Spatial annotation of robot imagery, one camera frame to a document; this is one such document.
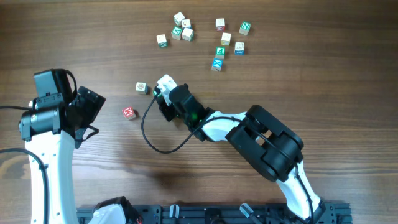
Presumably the white block top left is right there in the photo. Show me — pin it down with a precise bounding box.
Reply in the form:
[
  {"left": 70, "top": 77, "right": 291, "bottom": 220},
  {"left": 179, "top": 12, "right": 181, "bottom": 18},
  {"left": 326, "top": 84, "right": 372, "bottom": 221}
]
[{"left": 174, "top": 12, "right": 185, "bottom": 26}]

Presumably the blue X wooden block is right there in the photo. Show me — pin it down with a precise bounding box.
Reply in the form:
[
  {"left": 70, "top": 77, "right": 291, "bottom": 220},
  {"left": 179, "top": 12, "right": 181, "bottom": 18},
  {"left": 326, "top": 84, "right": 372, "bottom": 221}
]
[{"left": 211, "top": 58, "right": 223, "bottom": 72}]

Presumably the white block green side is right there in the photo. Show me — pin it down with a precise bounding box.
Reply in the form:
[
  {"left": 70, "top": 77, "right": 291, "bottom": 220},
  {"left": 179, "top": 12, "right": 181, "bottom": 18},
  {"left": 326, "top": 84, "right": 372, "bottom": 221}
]
[{"left": 182, "top": 28, "right": 194, "bottom": 42}]

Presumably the green n block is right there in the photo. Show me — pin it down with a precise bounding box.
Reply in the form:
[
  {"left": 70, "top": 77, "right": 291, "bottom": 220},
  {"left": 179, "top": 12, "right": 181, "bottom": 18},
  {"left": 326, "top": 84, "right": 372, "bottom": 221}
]
[
  {"left": 239, "top": 21, "right": 251, "bottom": 35},
  {"left": 156, "top": 34, "right": 168, "bottom": 48}
]

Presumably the white block yellow side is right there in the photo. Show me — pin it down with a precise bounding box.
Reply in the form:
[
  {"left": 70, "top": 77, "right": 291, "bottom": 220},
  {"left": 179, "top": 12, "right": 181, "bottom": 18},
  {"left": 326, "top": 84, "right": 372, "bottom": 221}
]
[{"left": 221, "top": 32, "right": 231, "bottom": 46}]

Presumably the green N block right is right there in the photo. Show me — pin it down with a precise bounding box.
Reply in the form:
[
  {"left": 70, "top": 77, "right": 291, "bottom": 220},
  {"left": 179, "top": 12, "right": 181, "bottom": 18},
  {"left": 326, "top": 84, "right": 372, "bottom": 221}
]
[{"left": 239, "top": 21, "right": 251, "bottom": 35}]

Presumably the green N block left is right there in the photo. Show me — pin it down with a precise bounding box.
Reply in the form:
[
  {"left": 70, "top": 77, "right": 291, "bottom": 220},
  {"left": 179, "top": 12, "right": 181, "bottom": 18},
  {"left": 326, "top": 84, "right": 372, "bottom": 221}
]
[{"left": 156, "top": 34, "right": 168, "bottom": 48}]

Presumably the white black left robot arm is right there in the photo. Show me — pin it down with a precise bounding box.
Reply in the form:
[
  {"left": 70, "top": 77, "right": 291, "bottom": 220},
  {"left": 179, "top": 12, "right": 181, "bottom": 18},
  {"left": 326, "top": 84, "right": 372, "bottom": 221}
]
[{"left": 19, "top": 69, "right": 106, "bottom": 223}]

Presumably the green A wooden block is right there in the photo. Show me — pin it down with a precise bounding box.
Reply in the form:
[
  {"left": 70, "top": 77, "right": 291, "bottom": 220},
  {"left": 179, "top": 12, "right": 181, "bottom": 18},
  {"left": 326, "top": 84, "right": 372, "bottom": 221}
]
[{"left": 171, "top": 26, "right": 183, "bottom": 40}]

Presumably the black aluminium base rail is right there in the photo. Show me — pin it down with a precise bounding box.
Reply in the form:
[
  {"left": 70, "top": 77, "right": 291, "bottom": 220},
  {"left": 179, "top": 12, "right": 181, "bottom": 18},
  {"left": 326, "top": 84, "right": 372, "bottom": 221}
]
[{"left": 75, "top": 202, "right": 353, "bottom": 224}]

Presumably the shell picture blue D block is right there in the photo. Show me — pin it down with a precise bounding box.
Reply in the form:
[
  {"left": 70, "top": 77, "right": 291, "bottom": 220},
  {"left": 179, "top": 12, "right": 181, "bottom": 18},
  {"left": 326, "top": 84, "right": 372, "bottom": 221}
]
[{"left": 136, "top": 82, "right": 148, "bottom": 95}]

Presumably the green F wooden block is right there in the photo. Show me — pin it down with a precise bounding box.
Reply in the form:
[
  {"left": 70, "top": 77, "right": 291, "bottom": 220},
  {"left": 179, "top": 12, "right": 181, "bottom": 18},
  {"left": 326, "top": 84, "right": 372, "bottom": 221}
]
[{"left": 215, "top": 47, "right": 226, "bottom": 59}]

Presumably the white picture block blue side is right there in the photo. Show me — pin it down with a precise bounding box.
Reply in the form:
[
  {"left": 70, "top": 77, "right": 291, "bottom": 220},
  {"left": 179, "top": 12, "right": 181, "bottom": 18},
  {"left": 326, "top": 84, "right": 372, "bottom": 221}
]
[{"left": 182, "top": 19, "right": 192, "bottom": 29}]

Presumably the red M wooden block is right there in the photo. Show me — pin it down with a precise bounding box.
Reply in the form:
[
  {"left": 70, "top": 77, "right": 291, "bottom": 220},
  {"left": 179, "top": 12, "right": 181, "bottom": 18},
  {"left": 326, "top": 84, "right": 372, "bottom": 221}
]
[{"left": 122, "top": 106, "right": 137, "bottom": 120}]

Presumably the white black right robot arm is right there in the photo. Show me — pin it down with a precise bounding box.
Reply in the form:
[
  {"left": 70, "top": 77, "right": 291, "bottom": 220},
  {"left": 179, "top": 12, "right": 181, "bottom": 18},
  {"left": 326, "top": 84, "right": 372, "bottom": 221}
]
[{"left": 154, "top": 84, "right": 321, "bottom": 223}]

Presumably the white block red side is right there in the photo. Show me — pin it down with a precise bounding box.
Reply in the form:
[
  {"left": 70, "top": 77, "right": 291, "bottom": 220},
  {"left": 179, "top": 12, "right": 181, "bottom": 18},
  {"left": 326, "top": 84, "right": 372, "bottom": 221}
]
[{"left": 215, "top": 18, "right": 226, "bottom": 31}]

